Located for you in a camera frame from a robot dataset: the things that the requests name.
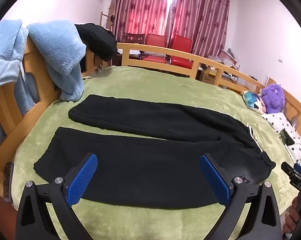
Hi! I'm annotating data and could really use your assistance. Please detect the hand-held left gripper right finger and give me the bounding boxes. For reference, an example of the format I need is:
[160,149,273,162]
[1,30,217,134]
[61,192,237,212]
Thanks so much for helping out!
[200,154,283,240]

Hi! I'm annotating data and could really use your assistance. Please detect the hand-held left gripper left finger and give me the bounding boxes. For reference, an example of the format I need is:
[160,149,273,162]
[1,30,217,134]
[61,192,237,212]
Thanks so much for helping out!
[15,152,98,240]

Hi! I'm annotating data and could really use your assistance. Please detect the black pants with white stripe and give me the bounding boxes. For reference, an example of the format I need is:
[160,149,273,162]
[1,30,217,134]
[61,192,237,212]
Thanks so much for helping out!
[33,94,276,210]

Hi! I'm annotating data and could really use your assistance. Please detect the person's right hand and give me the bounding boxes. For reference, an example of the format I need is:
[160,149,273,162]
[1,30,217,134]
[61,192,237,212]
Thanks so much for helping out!
[282,197,301,235]

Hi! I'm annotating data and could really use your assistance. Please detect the dark small object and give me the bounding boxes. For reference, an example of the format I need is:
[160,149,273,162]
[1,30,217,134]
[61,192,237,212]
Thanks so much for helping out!
[279,129,295,146]

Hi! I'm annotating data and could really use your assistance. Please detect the white flowered pillow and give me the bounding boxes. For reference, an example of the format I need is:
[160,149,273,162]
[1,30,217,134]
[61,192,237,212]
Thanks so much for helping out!
[262,112,301,166]

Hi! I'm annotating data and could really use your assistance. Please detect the purple plush toy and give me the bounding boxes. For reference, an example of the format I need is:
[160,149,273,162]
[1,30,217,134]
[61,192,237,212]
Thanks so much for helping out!
[261,83,285,114]

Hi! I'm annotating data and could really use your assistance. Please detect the black remote control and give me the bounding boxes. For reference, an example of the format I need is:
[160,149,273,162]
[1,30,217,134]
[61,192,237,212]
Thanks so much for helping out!
[3,162,14,203]

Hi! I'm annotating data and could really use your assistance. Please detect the geometric print cushion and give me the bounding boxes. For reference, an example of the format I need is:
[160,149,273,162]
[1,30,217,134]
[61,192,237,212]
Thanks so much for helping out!
[242,91,267,113]

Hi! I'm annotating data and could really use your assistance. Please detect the cardboard box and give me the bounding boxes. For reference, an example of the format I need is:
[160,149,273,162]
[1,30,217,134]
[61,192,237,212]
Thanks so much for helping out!
[199,66,218,83]

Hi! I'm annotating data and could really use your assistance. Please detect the green fleece blanket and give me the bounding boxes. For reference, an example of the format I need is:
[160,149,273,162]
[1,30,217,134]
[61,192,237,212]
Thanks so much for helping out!
[10,66,301,240]

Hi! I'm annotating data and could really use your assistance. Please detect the pile of papers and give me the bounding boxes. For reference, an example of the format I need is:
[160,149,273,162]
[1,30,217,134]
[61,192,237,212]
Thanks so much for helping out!
[207,48,241,68]

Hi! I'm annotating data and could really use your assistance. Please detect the light blue fleece blanket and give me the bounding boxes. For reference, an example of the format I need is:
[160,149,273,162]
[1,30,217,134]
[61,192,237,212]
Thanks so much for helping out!
[27,21,87,102]

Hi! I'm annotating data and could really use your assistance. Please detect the red chair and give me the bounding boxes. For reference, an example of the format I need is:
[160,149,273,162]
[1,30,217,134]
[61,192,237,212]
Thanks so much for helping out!
[140,33,168,64]
[168,34,194,70]

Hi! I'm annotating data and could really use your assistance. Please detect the black garment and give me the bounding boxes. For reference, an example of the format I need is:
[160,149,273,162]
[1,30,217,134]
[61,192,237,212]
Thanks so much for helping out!
[74,23,118,62]

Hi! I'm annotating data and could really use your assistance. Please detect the light blue fleece robe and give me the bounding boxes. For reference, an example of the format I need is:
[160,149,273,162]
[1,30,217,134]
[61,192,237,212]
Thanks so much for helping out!
[0,19,36,117]

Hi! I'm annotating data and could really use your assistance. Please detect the dark wooden chair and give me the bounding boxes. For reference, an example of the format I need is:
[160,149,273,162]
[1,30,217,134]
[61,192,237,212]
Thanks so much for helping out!
[123,33,146,44]

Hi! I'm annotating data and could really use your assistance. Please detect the wooden coat rack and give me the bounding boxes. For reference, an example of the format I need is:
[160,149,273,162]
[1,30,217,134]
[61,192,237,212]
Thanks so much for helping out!
[100,4,116,32]

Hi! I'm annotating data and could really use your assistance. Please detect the red flowered curtain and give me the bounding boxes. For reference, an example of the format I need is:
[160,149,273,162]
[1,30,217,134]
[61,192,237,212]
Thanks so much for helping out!
[165,0,231,57]
[110,0,174,43]

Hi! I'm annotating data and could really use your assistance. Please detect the wooden bed frame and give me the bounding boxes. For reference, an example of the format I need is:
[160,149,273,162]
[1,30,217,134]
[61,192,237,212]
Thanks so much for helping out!
[0,34,301,210]

